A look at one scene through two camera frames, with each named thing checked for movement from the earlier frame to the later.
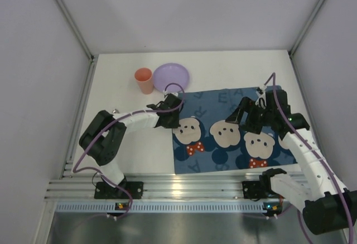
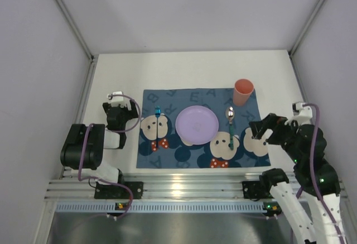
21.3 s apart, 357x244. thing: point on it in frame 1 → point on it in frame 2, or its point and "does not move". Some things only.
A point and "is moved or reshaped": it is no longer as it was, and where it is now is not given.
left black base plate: x=104 y=190 does not move
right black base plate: x=253 y=190 does not move
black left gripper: x=173 y=119 → x=120 y=110
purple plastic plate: x=171 y=77 → x=196 y=125
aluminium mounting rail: x=159 y=185 does not move
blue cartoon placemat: x=206 y=141 is moved or reshaped
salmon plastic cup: x=144 y=76 → x=243 y=88
